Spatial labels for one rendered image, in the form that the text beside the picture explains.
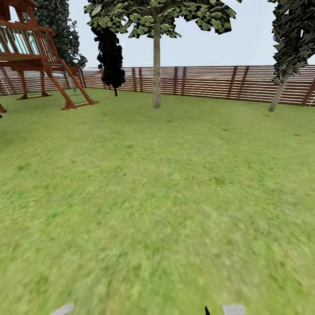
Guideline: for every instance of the tree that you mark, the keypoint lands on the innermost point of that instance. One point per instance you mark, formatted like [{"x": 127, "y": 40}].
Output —
[
  {"x": 155, "y": 18},
  {"x": 110, "y": 58},
  {"x": 295, "y": 34},
  {"x": 54, "y": 14}
]

